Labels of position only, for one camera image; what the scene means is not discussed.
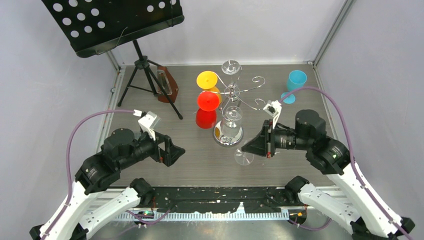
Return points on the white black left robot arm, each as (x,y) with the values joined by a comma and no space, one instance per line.
(119,151)

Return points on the black music stand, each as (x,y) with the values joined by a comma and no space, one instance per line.
(94,27)

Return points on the red wine glass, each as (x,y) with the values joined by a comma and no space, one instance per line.
(206,115)

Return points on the brown wooden metronome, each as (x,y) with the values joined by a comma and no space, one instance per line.
(167,82)

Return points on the chrome wine glass rack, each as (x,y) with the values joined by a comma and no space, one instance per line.
(230,142)

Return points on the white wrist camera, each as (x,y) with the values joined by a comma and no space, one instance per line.
(147,122)
(273,108)

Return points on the blue wine glass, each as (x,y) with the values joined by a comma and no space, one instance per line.
(296,79)

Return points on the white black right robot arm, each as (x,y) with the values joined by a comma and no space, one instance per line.
(367,217)

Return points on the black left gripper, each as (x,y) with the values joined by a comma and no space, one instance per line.
(171,153)

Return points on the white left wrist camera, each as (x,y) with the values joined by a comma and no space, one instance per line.
(147,122)

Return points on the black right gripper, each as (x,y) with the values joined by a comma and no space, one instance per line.
(262,144)

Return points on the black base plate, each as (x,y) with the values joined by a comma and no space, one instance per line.
(222,200)

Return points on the clear ribbed wine glass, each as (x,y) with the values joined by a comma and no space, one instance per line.
(231,122)

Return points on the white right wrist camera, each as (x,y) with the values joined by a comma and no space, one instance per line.
(273,108)

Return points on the yellow wine glass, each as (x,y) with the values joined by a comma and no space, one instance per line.
(207,81)

